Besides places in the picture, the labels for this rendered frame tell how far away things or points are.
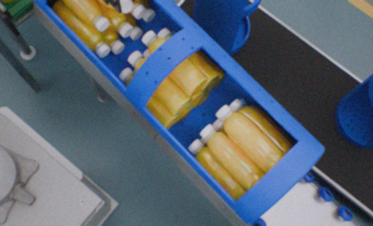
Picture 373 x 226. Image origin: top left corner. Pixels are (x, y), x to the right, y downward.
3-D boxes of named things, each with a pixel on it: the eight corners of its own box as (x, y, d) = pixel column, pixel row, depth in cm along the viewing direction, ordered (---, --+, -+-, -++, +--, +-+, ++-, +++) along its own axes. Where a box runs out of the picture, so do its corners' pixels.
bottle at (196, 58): (220, 77, 132) (176, 32, 135) (220, 71, 125) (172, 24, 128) (203, 94, 131) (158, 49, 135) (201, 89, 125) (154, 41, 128)
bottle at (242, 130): (289, 155, 114) (235, 102, 118) (269, 175, 114) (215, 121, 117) (285, 157, 121) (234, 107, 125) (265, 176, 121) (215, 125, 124)
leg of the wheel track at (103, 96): (103, 104, 240) (80, 58, 180) (96, 96, 241) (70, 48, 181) (112, 96, 241) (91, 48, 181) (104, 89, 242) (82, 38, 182)
